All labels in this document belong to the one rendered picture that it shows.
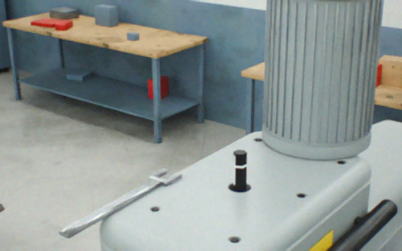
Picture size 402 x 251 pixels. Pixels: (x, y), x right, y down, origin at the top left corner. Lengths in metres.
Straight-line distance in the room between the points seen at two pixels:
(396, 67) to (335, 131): 3.84
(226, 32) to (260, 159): 5.15
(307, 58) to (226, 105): 5.38
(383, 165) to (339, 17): 0.49
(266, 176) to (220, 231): 0.19
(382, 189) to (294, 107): 0.34
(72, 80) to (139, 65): 0.78
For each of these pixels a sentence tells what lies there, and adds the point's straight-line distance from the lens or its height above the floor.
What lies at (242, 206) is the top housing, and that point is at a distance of 0.99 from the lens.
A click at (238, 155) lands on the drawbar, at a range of 1.01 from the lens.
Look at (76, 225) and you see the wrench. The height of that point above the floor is 1.90.
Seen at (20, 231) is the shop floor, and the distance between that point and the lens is 4.84.
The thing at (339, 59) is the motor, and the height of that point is 2.07.
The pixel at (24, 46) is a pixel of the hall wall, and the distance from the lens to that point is 8.56.
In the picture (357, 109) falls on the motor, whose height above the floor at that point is 1.98.
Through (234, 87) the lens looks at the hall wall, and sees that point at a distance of 6.35.
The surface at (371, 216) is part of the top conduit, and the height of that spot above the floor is 1.81.
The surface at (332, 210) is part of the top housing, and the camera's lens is 1.06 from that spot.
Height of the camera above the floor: 2.36
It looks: 21 degrees down
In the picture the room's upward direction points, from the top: straight up
